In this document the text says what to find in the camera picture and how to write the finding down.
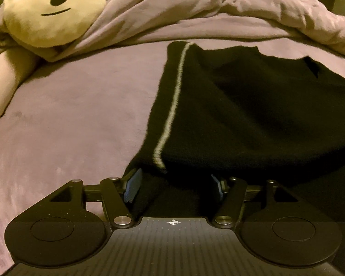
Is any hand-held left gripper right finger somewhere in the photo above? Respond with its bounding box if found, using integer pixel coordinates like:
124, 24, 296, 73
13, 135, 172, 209
210, 174, 303, 227

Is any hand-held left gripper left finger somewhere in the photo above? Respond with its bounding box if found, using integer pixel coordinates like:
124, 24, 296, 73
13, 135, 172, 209
44, 167, 143, 227

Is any black knit garment white stripe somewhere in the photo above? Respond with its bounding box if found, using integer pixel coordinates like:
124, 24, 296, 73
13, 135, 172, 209
122, 42, 345, 217

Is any purple bed sheet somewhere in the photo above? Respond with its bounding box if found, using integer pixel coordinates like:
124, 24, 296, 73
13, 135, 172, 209
0, 27, 345, 276

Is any purple duvet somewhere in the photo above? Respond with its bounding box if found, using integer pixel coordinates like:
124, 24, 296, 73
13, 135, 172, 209
0, 0, 345, 64

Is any cream plush toy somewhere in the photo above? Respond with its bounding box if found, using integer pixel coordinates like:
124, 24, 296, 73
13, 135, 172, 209
0, 0, 107, 135

